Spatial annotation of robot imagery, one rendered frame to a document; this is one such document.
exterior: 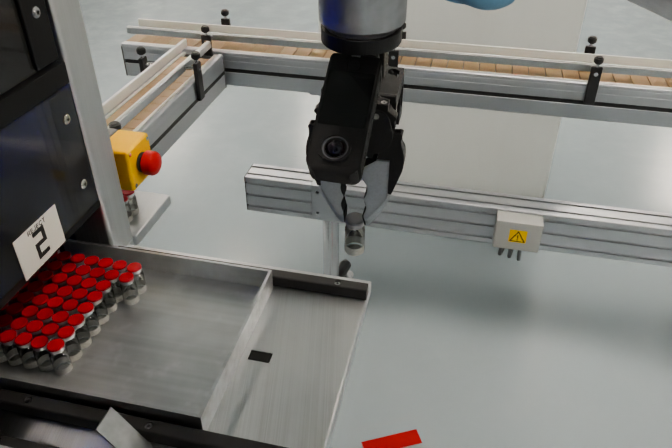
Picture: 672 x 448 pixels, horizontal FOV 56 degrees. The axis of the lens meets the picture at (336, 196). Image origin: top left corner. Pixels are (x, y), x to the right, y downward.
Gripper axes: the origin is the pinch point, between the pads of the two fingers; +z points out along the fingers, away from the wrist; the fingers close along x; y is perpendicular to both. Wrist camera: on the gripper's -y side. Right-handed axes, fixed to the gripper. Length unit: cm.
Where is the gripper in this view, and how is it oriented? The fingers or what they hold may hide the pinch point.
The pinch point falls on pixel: (354, 216)
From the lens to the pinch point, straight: 65.1
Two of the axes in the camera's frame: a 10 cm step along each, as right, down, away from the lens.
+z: 0.1, 7.9, 6.1
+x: -9.8, -1.3, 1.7
